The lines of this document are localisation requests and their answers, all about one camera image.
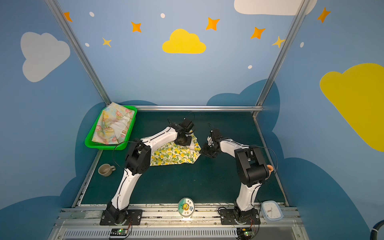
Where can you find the right green circuit board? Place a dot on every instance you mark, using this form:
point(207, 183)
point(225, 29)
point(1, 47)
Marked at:
point(244, 234)

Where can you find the grey ceramic mug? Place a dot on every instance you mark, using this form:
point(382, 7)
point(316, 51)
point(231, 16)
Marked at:
point(106, 170)

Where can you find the pastel floral skirt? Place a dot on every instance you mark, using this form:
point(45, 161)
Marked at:
point(113, 125)

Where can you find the green circuit board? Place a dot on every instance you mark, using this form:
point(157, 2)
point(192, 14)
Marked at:
point(244, 234)
point(118, 234)

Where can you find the rear aluminium frame bar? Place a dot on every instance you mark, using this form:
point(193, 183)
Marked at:
point(199, 108)

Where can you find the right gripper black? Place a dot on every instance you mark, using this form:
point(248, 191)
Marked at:
point(208, 149)

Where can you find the left green circuit board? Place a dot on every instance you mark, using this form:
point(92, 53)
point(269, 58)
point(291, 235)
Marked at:
point(118, 234)

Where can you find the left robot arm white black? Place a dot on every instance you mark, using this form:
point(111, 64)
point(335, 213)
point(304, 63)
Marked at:
point(137, 162)

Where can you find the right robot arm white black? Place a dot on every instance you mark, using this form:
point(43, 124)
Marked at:
point(253, 171)

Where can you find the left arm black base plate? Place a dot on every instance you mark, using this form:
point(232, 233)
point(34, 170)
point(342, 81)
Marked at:
point(135, 217)

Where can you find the aluminium rail base frame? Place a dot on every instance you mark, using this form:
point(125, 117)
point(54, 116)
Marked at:
point(163, 221)

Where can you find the small terracotta cup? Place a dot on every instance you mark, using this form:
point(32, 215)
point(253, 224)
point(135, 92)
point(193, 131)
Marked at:
point(270, 169)

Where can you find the green plastic basket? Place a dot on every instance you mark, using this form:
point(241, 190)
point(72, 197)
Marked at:
point(120, 146)

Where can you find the aluminium frame post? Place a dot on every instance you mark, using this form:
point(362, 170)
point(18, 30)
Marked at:
point(64, 24)
point(290, 37)

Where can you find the round white green tape dispenser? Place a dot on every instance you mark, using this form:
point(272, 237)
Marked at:
point(186, 207)

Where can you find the right aluminium frame post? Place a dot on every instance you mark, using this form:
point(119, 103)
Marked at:
point(290, 37)

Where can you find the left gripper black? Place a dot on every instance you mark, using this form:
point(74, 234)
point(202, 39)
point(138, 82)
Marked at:
point(183, 140)

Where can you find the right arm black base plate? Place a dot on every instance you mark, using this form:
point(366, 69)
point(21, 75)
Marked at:
point(237, 217)

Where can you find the white square clock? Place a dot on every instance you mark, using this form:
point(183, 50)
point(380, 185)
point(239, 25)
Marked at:
point(271, 211)

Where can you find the left aluminium frame post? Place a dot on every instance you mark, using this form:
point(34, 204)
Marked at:
point(64, 24)

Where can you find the lemon print skirt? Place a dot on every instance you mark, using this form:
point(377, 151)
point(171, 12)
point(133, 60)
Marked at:
point(172, 154)

